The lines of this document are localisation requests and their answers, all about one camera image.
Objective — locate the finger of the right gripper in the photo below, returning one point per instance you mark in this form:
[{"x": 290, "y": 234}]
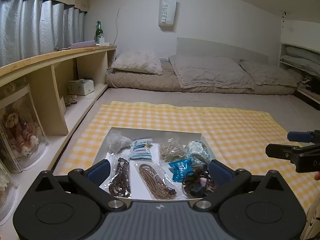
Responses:
[
  {"x": 299, "y": 136},
  {"x": 279, "y": 151}
]

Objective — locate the lilac flat box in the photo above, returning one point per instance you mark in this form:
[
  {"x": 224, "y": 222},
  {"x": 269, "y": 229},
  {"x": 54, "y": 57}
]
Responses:
[{"x": 84, "y": 44}]

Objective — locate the grey quilted pillow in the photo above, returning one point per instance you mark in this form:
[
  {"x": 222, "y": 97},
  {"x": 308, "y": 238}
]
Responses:
[
  {"x": 209, "y": 71},
  {"x": 264, "y": 74}
]

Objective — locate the tissue box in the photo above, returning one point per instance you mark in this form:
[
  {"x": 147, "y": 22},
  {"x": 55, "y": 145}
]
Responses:
[{"x": 81, "y": 87}]

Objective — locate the white hanging tote bag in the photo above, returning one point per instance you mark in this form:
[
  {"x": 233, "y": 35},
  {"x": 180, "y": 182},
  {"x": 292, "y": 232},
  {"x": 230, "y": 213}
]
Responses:
[{"x": 166, "y": 15}]

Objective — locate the fluffy beige pillow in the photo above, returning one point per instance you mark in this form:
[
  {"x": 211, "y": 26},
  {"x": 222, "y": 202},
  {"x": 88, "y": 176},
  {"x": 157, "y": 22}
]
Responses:
[{"x": 145, "y": 62}]

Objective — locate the grey bed sheet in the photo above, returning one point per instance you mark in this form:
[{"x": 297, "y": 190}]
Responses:
[{"x": 287, "y": 110}]

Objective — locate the light brown cord bag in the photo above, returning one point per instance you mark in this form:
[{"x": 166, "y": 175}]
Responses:
[{"x": 159, "y": 185}]

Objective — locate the yellow white checkered cloth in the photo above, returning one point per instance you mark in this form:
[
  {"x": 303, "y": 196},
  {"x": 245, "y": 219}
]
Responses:
[{"x": 237, "y": 137}]

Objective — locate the blue floral fabric pouch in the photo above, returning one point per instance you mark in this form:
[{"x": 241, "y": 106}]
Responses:
[{"x": 197, "y": 152}]

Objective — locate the white charger plug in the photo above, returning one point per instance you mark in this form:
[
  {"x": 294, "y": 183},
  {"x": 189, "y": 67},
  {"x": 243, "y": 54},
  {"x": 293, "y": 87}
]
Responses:
[{"x": 102, "y": 41}]

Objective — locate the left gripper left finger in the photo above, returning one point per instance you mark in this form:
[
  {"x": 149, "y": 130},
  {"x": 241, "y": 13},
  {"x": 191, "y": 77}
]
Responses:
[{"x": 87, "y": 183}]

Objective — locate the grey quilted pillow right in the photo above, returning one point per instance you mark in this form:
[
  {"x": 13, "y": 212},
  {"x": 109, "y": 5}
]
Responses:
[{"x": 264, "y": 74}]

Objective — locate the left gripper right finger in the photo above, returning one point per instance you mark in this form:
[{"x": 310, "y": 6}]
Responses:
[{"x": 230, "y": 184}]

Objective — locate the doll in clear case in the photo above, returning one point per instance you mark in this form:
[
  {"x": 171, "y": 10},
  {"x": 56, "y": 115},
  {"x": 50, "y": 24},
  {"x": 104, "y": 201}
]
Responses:
[{"x": 23, "y": 139}]

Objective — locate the green glass bottle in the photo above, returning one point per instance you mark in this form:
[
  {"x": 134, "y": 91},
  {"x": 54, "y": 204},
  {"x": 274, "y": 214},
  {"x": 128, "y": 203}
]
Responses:
[{"x": 98, "y": 32}]

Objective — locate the folded grey bedding stack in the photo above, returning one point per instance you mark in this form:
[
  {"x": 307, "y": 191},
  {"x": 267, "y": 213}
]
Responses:
[{"x": 302, "y": 59}]

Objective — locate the grey quilted pillow middle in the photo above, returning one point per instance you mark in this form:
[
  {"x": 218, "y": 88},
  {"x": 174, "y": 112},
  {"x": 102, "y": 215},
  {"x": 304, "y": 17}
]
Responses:
[{"x": 209, "y": 71}]

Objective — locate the dark brown cord bag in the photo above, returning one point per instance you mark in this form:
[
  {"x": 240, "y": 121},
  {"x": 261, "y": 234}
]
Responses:
[{"x": 118, "y": 182}]

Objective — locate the silver grey curtain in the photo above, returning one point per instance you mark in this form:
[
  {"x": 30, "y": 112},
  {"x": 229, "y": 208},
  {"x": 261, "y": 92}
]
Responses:
[{"x": 33, "y": 27}]

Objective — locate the blue small packet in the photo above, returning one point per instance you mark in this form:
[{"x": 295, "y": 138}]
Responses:
[{"x": 180, "y": 169}]

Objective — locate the dark scrunchie bundle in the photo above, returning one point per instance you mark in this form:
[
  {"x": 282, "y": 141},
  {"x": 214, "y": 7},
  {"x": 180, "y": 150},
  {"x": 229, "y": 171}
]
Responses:
[{"x": 198, "y": 183}]

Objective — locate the white shallow cardboard tray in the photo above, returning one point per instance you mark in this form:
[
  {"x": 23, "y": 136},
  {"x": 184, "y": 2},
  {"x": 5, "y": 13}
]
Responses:
[{"x": 138, "y": 189}]

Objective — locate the white blue wipe packet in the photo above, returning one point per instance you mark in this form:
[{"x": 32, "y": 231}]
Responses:
[{"x": 140, "y": 149}]

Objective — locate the white headboard panel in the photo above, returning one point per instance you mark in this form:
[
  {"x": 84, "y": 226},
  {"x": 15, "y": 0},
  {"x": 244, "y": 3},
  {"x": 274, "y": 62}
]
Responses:
[{"x": 194, "y": 47}]

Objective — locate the beige rubber band bag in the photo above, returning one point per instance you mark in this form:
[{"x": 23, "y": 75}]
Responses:
[{"x": 171, "y": 151}]

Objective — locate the wooden shelf unit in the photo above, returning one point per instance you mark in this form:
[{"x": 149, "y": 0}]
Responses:
[{"x": 47, "y": 76}]

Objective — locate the white card on shelf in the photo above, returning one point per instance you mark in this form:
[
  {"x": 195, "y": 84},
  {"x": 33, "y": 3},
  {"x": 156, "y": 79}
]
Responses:
[{"x": 62, "y": 105}]

